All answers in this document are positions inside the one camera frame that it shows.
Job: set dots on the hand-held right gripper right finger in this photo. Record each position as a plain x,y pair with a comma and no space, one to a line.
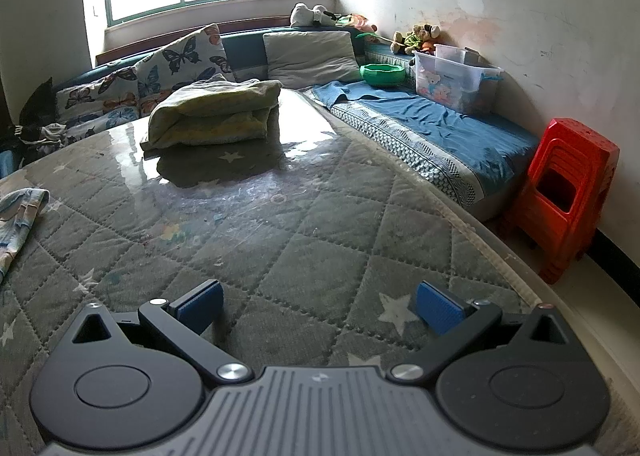
442,311

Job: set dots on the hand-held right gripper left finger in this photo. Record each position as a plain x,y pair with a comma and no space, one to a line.
197,308

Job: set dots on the blue striped cloth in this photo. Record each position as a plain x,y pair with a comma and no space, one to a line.
17,226

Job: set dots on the pile of dark clothes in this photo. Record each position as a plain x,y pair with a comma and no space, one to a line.
40,139

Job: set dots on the blue sheet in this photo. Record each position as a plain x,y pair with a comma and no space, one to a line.
425,121

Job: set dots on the folded yellow-green cloth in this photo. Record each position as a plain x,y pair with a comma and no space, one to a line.
210,111

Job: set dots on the flat butterfly print pillow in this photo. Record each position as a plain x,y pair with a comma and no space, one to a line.
100,129

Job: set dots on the clear plastic storage box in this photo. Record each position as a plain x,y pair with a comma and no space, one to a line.
450,86

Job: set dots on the long butterfly print pillow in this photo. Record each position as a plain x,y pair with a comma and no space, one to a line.
95,91

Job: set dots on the green bowl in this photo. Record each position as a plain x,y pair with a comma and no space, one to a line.
382,75

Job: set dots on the large butterfly print pillow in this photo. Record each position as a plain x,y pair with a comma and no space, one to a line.
185,56

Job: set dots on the black bag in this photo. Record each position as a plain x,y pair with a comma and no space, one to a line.
37,101

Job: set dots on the stuffed toys on ledge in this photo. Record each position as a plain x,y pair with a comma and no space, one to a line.
412,39

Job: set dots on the grey pillow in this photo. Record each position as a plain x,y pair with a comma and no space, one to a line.
310,59

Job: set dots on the orange green plush toy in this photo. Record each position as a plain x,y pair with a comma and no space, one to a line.
360,24

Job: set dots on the black and white plush toy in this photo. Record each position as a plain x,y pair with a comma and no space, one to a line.
310,15

